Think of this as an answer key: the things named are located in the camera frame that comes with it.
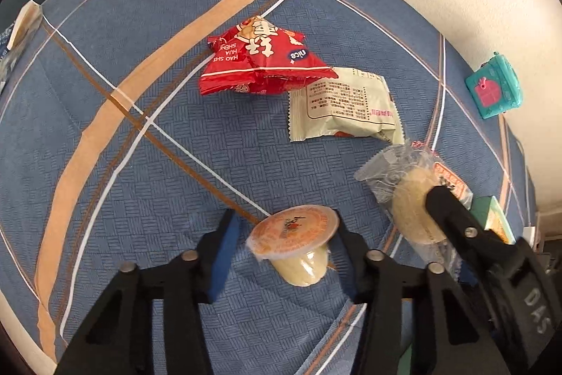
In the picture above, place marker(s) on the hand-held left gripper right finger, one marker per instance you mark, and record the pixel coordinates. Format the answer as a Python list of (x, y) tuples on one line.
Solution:
[(358, 254)]

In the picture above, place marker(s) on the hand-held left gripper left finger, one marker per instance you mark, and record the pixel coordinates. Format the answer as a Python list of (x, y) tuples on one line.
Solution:
[(224, 254)]

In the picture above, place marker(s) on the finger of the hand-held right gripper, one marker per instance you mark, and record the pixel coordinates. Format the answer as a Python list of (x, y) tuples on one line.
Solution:
[(452, 217)]

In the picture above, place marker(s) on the white tray green rim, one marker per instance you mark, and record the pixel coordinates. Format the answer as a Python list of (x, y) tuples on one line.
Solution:
[(496, 217)]

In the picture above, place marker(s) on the clear round pastry packet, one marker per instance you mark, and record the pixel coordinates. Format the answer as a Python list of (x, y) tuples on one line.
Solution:
[(408, 199)]

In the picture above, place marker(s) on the pale yellow jelly cup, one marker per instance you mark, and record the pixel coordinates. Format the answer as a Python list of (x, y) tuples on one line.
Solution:
[(294, 230)]

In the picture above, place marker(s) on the blue plaid tablecloth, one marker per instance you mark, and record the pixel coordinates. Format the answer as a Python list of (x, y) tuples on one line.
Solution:
[(131, 190)]

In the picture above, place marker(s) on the teal toy box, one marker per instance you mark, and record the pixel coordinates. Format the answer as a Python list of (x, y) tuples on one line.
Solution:
[(494, 87)]

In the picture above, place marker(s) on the cream snack packet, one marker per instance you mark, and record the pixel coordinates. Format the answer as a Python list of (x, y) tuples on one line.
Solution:
[(342, 102)]

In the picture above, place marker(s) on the red peanut snack packet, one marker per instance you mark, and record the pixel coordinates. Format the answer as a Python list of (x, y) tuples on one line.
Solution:
[(263, 58)]

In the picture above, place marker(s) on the blue white snack packet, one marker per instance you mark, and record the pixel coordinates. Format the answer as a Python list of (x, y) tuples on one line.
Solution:
[(26, 23)]

